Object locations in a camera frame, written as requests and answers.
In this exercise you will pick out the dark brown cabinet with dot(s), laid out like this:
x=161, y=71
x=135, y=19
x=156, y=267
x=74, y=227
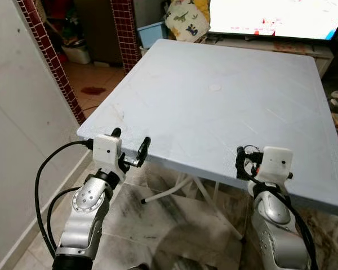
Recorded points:
x=96, y=22

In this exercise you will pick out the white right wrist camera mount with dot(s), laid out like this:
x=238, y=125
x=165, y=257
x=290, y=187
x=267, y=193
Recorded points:
x=277, y=163

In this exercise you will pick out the red tiled wall edge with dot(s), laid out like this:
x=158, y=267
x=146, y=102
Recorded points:
x=48, y=50

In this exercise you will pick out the red tiled pillar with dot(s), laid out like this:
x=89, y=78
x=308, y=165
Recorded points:
x=124, y=31

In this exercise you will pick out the light blue plastic box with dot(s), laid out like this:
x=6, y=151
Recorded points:
x=151, y=34

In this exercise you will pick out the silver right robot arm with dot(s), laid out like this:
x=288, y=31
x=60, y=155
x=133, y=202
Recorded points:
x=276, y=225

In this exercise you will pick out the white television stand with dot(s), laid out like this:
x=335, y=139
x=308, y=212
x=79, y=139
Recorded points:
x=304, y=53

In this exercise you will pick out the white plastic bucket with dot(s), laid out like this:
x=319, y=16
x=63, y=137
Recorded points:
x=77, y=54

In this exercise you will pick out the white metal table leg frame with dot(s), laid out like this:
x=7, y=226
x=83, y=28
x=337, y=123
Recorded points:
x=205, y=194

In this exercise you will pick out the flat screen television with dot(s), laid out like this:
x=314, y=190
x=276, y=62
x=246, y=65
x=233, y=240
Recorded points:
x=270, y=17

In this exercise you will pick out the dinosaur print pillow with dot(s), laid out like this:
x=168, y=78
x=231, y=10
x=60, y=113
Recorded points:
x=186, y=19

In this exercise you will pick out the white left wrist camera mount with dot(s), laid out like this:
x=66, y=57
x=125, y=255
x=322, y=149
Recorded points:
x=106, y=151

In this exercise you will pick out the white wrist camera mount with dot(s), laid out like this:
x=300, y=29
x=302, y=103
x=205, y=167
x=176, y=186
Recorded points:
x=106, y=151
x=277, y=163

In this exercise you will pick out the light blue folding table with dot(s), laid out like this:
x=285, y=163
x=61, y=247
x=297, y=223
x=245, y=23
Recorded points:
x=214, y=107

